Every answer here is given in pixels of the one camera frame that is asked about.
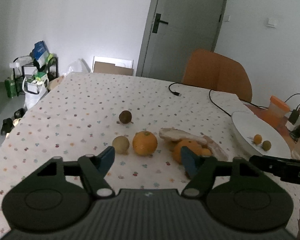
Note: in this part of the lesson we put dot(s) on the green box on floor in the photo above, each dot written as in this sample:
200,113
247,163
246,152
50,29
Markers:
10,87

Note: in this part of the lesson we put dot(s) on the white round plate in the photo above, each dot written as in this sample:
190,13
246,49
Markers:
247,125

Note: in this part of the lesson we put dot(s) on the cardboard and white board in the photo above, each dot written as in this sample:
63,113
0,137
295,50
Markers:
110,65

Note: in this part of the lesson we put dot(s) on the black storage rack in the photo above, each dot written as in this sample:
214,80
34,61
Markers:
26,68

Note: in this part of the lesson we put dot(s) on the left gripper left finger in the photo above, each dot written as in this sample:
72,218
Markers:
94,168

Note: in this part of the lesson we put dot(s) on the black shoe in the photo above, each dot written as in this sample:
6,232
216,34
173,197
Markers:
7,125

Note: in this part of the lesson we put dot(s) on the grey door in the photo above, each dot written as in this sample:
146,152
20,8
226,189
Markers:
192,24

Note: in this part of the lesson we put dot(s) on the pale green round fruit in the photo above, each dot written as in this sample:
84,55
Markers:
121,145

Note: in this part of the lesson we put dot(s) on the white plastic bag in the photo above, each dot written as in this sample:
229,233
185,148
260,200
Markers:
34,90

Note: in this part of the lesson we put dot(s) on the small orange fruit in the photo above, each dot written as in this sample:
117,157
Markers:
206,152

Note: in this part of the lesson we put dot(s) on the orange lid plastic jar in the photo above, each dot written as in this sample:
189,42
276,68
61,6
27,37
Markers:
275,112

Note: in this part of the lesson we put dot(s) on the small green fruit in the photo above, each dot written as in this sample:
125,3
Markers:
266,145

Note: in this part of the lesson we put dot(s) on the blue white bag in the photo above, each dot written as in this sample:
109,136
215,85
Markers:
40,52

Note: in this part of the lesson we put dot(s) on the large orange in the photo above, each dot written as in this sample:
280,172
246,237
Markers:
144,143
186,145

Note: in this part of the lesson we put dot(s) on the dark brown round fruit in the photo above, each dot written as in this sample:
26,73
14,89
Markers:
125,117

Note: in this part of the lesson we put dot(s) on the orange chair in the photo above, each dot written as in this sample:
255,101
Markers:
210,70

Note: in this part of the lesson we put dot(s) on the black power adapter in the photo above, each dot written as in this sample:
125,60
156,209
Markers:
294,116

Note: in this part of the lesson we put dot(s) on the dotted white tablecloth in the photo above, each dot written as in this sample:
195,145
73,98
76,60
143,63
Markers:
81,116

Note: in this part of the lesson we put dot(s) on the small orange kumquat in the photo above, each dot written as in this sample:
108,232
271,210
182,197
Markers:
257,139

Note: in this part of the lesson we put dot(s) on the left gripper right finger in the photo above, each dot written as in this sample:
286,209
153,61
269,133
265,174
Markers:
203,172

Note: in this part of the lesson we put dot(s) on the white wall switch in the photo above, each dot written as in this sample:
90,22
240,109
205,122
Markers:
271,22

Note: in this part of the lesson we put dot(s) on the black door handle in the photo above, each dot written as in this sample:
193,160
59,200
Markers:
157,22

